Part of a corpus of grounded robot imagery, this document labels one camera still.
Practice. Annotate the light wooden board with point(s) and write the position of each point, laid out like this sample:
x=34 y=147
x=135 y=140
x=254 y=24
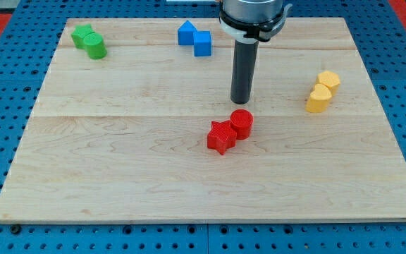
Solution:
x=123 y=139

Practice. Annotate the red star block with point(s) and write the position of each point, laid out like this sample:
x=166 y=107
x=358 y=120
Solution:
x=221 y=137

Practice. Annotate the red cylinder block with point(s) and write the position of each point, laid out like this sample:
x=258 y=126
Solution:
x=241 y=121

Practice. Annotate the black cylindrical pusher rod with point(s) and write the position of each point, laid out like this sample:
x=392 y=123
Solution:
x=244 y=60

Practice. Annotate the blue cube block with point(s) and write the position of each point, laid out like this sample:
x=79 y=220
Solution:
x=202 y=43

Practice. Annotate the blue pentagon block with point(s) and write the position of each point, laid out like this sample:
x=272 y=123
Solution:
x=186 y=34

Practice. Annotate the yellow heart block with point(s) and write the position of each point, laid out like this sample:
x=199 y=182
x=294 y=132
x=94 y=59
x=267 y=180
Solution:
x=319 y=99

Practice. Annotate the yellow hexagon block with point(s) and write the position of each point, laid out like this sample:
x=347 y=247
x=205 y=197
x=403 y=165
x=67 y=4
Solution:
x=330 y=79

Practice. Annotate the green cylinder block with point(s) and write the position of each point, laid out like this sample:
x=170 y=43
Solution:
x=94 y=46

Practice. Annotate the green star block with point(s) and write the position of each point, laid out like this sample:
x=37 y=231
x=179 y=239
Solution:
x=80 y=32

